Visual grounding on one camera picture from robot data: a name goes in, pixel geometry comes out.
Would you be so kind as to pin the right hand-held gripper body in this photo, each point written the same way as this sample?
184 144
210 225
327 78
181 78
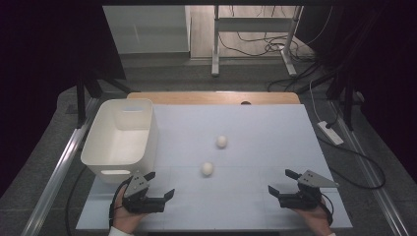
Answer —
305 196

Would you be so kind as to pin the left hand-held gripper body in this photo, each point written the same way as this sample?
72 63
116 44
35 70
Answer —
137 193

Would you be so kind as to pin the white plastic storage bin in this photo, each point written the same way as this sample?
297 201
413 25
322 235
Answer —
118 144

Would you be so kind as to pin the white ping pong ball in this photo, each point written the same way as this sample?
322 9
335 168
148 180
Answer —
221 141
207 168

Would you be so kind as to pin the person's right hand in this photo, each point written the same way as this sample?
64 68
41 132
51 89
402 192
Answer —
318 219

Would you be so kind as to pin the person's left hand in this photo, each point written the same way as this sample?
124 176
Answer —
126 220

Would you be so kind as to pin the person's left white sleeve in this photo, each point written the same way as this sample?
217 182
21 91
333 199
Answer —
119 231

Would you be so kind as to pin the white power strip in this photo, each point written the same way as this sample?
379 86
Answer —
330 132

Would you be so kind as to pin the black tripod stand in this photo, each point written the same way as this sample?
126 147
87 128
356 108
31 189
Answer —
348 98
81 98

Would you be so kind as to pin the white cabinet panel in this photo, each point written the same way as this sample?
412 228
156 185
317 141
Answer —
147 29

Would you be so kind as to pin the aluminium floor rail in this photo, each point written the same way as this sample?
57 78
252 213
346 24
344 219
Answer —
373 183
55 177

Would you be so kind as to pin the white metal stand frame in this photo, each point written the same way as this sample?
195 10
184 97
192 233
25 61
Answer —
216 39

